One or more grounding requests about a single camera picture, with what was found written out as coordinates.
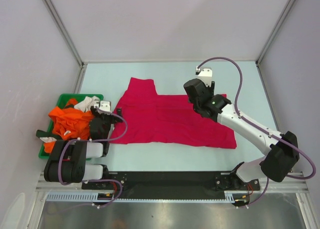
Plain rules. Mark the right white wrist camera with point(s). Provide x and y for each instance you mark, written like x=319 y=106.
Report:
x=205 y=74

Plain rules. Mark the cream t shirt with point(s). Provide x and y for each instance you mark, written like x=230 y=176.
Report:
x=86 y=104

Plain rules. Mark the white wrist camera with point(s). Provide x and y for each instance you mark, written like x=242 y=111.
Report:
x=205 y=74
x=102 y=106

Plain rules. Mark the aluminium frame rail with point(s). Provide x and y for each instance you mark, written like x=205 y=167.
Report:
x=289 y=185

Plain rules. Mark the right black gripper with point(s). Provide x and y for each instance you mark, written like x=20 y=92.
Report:
x=211 y=89

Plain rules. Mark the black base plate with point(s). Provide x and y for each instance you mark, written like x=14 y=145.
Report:
x=179 y=185

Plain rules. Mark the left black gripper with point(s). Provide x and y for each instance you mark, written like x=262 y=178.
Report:
x=114 y=119

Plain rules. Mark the black white garment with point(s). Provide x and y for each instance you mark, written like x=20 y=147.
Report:
x=47 y=137

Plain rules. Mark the white slotted cable duct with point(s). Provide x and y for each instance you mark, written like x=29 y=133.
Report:
x=104 y=197

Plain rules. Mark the magenta t shirt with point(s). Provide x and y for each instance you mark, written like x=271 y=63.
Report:
x=151 y=117

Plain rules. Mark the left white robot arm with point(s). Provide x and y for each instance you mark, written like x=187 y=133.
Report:
x=67 y=162

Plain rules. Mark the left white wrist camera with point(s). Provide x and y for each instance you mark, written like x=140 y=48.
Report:
x=102 y=106

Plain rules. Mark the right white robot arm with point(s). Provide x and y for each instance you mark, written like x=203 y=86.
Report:
x=279 y=156

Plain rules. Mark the orange t shirt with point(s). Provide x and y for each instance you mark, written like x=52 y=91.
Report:
x=69 y=122

